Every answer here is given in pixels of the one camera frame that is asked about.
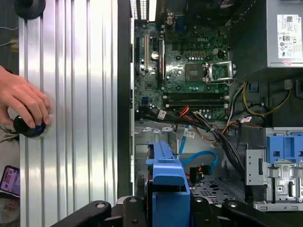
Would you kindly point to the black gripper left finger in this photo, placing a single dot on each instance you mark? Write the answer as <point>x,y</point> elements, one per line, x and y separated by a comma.
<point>131,212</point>

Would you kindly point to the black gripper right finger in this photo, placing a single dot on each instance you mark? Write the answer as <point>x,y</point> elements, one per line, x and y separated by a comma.
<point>201,212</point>

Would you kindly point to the black RAM slot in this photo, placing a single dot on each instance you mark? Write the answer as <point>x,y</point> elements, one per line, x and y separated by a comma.
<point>194,102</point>
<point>194,95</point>

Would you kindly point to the beige expansion slot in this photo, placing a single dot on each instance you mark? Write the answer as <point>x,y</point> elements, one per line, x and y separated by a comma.
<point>146,50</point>

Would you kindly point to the person's bare hand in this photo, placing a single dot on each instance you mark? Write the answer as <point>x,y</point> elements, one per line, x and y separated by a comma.
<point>16,97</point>

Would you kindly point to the blue drive carrier in bay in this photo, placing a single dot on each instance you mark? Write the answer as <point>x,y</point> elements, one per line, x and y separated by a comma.
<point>284,146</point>

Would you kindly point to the open black PC case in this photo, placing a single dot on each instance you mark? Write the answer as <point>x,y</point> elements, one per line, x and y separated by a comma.
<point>124,94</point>

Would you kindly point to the smartphone with pink screen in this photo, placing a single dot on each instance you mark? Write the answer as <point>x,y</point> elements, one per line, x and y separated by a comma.
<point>9,180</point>

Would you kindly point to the thin metal locking lever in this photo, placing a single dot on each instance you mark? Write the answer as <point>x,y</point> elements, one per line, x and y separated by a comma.
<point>219,82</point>

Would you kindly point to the CPU socket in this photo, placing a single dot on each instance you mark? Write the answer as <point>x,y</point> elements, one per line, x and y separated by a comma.
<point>194,72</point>

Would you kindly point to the metal socket cover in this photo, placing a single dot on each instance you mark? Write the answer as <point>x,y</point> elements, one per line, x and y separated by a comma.
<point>230,71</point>

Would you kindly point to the silver coin battery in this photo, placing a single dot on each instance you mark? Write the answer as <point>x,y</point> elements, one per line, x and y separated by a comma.
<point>154,55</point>

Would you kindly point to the green Dell motherboard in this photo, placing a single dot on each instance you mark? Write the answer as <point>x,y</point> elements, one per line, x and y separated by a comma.
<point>180,49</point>

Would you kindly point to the grey power supply unit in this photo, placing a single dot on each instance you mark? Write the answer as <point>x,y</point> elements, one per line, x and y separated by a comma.
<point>285,33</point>

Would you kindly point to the round black rubber foot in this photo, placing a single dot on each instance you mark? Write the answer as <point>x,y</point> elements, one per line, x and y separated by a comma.
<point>29,8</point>

